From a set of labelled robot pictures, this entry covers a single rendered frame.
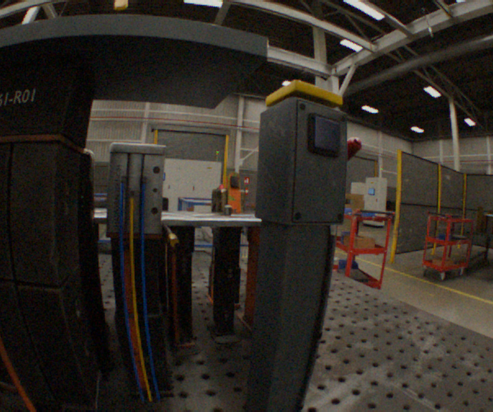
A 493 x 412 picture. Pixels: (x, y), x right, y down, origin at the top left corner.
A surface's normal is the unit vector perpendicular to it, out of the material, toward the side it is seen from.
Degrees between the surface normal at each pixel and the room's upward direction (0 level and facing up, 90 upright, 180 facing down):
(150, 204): 90
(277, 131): 90
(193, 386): 0
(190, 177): 90
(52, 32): 90
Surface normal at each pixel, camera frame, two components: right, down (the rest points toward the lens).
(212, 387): 0.06, -1.00
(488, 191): -0.94, -0.04
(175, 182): 0.32, 0.07
